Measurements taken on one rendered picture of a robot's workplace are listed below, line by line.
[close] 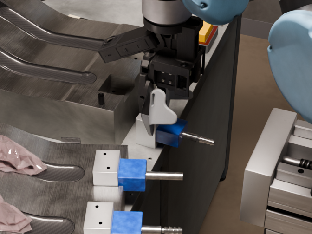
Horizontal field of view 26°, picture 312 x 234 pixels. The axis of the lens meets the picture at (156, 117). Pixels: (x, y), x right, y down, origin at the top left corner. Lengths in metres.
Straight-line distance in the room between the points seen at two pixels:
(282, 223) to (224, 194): 1.35
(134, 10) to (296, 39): 0.95
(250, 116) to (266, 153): 1.68
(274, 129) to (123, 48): 0.29
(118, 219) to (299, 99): 0.38
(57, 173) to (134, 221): 0.17
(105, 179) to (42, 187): 0.09
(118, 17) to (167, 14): 0.54
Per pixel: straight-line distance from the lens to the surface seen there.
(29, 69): 1.21
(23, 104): 1.15
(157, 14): 0.97
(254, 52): 2.88
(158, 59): 1.02
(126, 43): 1.04
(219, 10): 0.85
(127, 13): 1.51
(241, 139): 2.42
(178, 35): 1.00
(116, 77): 1.16
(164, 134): 1.11
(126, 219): 0.93
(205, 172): 1.88
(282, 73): 0.64
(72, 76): 1.17
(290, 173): 0.83
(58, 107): 1.12
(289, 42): 0.61
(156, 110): 1.07
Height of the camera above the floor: 1.55
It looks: 38 degrees down
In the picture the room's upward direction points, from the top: straight up
